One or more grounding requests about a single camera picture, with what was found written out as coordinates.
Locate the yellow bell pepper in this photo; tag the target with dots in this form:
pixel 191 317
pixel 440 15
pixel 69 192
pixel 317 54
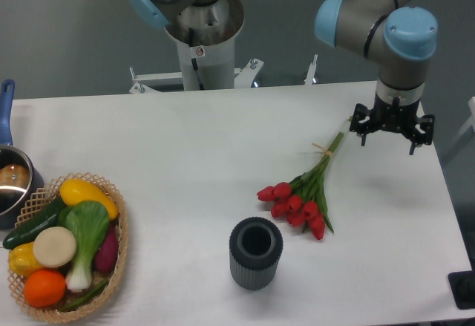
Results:
pixel 22 260

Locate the yellow squash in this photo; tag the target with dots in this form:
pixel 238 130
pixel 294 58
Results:
pixel 74 191

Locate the blue handled saucepan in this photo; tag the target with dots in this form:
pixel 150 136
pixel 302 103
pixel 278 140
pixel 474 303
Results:
pixel 19 177

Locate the green bok choy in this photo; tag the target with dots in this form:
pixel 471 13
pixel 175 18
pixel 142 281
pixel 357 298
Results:
pixel 88 221

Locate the white frame at right edge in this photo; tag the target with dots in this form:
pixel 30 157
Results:
pixel 462 136

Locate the dark green cucumber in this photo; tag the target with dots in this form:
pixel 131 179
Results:
pixel 30 229

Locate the dark grey ribbed vase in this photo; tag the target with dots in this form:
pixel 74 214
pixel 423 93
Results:
pixel 255 249

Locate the purple sweet potato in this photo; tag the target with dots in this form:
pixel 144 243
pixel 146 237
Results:
pixel 106 256

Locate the green chili pepper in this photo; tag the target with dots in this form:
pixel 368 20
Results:
pixel 86 298

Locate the woven wicker basket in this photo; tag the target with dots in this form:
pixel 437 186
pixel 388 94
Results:
pixel 38 201

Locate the black device at table edge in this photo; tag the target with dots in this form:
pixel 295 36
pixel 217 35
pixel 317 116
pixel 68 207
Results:
pixel 462 288

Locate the red tulip bouquet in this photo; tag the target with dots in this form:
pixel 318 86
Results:
pixel 302 201

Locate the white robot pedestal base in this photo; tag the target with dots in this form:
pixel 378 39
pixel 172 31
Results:
pixel 205 40

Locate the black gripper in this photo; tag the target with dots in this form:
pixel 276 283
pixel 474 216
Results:
pixel 393 117

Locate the orange fruit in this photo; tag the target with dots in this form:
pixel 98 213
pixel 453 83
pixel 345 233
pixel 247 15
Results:
pixel 44 288

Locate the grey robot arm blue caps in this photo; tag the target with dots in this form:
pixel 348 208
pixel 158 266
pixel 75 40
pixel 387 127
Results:
pixel 399 38

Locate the beige round disc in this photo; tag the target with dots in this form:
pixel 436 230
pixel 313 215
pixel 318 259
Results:
pixel 54 247

